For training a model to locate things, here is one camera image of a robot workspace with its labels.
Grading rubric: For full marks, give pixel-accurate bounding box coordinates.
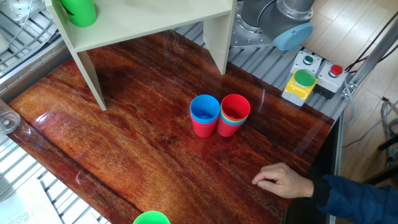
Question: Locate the person's hand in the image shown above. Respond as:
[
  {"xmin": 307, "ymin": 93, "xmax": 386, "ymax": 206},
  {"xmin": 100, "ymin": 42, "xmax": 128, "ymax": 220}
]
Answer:
[{"xmin": 251, "ymin": 162, "xmax": 315, "ymax": 199}]

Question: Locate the red plastic cup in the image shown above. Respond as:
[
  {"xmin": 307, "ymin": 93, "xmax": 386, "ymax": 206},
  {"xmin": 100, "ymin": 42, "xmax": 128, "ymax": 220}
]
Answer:
[
  {"xmin": 216, "ymin": 116, "xmax": 245, "ymax": 138},
  {"xmin": 190, "ymin": 116, "xmax": 219, "ymax": 139},
  {"xmin": 220, "ymin": 93, "xmax": 251, "ymax": 122}
]

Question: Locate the blue plastic cup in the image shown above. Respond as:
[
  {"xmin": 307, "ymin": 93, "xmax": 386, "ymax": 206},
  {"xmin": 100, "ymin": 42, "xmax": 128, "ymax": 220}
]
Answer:
[
  {"xmin": 189, "ymin": 94, "xmax": 221, "ymax": 124},
  {"xmin": 219, "ymin": 115, "xmax": 248, "ymax": 126}
]

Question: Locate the forearm in blue sleeve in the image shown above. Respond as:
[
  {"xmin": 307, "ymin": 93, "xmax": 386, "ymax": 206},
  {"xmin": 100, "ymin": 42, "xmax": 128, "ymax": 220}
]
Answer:
[{"xmin": 310, "ymin": 174, "xmax": 398, "ymax": 224}]

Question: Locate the cream wooden shelf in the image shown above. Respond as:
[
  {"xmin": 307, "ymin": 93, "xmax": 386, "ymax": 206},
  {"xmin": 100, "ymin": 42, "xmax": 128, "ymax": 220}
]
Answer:
[{"xmin": 45, "ymin": 0, "xmax": 238, "ymax": 111}]

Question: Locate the yellow box big green button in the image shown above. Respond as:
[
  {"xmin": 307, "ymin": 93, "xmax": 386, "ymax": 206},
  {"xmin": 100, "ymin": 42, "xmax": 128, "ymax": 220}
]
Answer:
[{"xmin": 281, "ymin": 68, "xmax": 318, "ymax": 107}]

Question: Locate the grey box red button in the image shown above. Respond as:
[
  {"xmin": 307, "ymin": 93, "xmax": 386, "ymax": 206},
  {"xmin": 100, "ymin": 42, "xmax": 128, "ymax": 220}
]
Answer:
[{"xmin": 313, "ymin": 60, "xmax": 348, "ymax": 100}]

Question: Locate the grey box small green button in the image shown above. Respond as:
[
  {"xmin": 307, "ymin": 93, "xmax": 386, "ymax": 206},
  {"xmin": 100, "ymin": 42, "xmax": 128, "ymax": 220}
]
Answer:
[{"xmin": 290, "ymin": 50, "xmax": 324, "ymax": 75}]

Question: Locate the green cup at bottom edge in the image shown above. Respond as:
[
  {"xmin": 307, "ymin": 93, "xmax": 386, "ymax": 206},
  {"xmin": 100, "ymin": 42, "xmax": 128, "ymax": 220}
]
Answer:
[{"xmin": 132, "ymin": 210, "xmax": 171, "ymax": 224}]

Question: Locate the white paper sheet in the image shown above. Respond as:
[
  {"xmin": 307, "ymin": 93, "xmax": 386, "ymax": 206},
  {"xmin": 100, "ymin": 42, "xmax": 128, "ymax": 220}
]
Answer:
[{"xmin": 0, "ymin": 177, "xmax": 65, "ymax": 224}]

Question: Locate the grey cable bundle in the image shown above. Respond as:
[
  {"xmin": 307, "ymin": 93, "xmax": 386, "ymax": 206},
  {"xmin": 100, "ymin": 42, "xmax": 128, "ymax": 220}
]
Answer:
[{"xmin": 381, "ymin": 96, "xmax": 398, "ymax": 169}]

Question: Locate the black cable pair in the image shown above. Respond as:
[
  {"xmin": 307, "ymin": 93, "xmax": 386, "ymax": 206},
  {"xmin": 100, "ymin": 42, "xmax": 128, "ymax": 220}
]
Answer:
[{"xmin": 345, "ymin": 11, "xmax": 398, "ymax": 73}]

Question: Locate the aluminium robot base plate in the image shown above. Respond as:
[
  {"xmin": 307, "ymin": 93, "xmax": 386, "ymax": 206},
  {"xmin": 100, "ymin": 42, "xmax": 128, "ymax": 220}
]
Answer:
[{"xmin": 229, "ymin": 1, "xmax": 280, "ymax": 50}]

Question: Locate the aluminium frame post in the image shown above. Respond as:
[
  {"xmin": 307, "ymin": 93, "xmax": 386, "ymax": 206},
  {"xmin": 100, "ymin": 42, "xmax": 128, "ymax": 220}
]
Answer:
[{"xmin": 341, "ymin": 18, "xmax": 398, "ymax": 97}]

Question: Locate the aluminium bracket plate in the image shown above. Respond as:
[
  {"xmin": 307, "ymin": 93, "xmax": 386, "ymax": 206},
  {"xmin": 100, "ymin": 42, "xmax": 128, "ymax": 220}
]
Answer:
[{"xmin": 0, "ymin": 0, "xmax": 47, "ymax": 24}]

